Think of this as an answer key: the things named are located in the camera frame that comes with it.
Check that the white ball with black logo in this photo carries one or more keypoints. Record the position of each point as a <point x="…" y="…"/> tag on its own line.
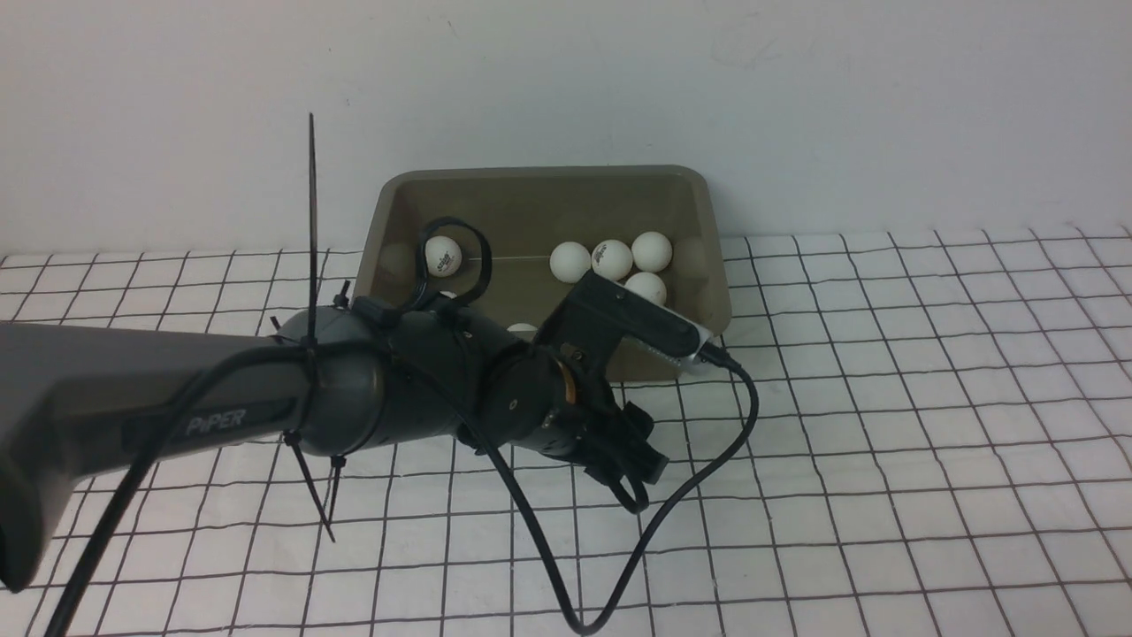
<point x="443" y="256"/>

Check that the white black-grid tablecloth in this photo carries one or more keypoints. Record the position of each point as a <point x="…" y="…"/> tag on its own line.
<point x="943" y="448"/>

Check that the plain white ball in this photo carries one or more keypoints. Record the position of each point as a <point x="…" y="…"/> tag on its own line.
<point x="524" y="331"/>
<point x="648" y="285"/>
<point x="569" y="261"/>
<point x="652" y="252"/>

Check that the black cable ties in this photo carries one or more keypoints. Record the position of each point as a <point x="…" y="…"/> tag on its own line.
<point x="293" y="439"/>

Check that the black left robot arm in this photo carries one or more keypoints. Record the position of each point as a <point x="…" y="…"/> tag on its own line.
<point x="80" y="402"/>

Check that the olive green plastic bin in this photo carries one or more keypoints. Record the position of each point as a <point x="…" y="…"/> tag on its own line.
<point x="524" y="213"/>

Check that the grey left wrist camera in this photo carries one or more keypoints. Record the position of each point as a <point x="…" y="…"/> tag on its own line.
<point x="632" y="327"/>

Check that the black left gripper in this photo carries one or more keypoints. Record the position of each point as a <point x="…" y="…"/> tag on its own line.
<point x="529" y="398"/>

